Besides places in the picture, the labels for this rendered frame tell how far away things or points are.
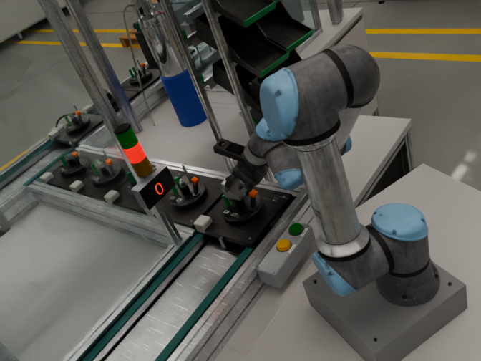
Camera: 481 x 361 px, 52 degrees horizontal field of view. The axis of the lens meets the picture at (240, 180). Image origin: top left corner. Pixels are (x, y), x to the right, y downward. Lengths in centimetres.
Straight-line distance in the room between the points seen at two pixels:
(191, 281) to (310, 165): 73
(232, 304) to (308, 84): 73
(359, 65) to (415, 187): 87
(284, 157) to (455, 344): 60
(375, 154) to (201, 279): 80
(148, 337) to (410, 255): 76
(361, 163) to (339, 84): 99
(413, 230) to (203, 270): 71
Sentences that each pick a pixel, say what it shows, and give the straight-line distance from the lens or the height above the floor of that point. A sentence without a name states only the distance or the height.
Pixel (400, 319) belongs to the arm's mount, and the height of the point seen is 95.
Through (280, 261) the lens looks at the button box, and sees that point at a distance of 145.
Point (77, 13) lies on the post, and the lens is 247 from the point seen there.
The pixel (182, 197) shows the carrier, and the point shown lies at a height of 99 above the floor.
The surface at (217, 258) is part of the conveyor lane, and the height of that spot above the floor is 92.
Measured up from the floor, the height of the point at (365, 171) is 86.
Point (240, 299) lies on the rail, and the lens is 144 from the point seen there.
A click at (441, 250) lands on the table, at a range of 153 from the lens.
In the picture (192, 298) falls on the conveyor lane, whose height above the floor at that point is 92.
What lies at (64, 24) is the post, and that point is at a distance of 133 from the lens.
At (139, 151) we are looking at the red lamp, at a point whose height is 134.
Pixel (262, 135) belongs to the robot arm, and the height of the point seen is 133.
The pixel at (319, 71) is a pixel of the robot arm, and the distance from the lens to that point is 91.
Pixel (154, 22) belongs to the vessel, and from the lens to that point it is 231.
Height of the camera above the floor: 197
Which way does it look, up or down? 34 degrees down
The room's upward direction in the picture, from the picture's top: 21 degrees counter-clockwise
